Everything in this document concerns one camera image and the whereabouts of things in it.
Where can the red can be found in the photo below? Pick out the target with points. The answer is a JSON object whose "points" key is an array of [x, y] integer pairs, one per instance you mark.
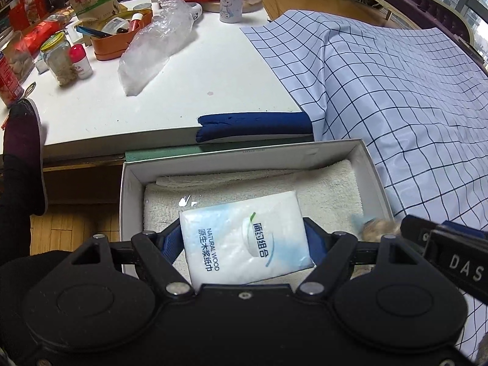
{"points": [[8, 82]]}

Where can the green board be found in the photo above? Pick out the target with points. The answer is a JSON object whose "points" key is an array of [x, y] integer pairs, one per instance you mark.
{"points": [[160, 154]]}

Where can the blue pen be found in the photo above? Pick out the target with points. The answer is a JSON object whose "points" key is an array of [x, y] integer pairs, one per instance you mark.
{"points": [[91, 31]]}

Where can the white cardboard box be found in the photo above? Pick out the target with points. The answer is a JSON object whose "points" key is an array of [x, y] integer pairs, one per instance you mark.
{"points": [[244, 156]]}

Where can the white tissue pack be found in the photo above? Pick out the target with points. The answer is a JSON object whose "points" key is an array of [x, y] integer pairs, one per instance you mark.
{"points": [[244, 236]]}

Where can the white bottle red cap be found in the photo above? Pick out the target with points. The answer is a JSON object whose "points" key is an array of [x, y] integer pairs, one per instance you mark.
{"points": [[82, 64]]}

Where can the purple chaise sofa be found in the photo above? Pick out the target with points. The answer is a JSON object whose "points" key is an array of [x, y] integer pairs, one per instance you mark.
{"points": [[419, 7]]}

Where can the glass jar yellow lid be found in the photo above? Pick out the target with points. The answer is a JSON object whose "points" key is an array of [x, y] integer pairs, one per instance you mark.
{"points": [[59, 63]]}

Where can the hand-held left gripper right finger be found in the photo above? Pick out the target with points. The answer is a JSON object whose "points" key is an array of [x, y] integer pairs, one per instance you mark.
{"points": [[313, 238]]}

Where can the white mug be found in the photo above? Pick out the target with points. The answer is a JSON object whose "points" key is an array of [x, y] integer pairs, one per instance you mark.
{"points": [[196, 10]]}

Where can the clear plastic bag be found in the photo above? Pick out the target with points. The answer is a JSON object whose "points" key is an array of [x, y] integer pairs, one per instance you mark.
{"points": [[152, 45]]}

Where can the checked bed sheet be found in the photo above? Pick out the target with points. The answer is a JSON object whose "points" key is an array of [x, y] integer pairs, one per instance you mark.
{"points": [[400, 103]]}

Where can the orange tray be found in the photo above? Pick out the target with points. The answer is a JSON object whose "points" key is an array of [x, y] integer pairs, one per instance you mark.
{"points": [[114, 45]]}

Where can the red snack packet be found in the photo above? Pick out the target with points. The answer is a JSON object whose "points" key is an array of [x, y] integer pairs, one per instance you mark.
{"points": [[38, 34]]}

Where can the navy blue folded cloth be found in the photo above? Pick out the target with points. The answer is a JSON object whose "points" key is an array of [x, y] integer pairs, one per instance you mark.
{"points": [[251, 125]]}

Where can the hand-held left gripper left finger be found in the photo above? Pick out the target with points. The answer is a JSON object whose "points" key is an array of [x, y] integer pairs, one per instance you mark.
{"points": [[171, 242]]}

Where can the white towel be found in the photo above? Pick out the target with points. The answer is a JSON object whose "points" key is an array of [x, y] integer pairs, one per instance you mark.
{"points": [[324, 194]]}

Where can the dark purple slipper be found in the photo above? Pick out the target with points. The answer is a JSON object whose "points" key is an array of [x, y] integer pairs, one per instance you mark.
{"points": [[23, 152]]}

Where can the beige knitted item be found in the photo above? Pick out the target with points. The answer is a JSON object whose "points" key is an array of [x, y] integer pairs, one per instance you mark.
{"points": [[379, 229]]}

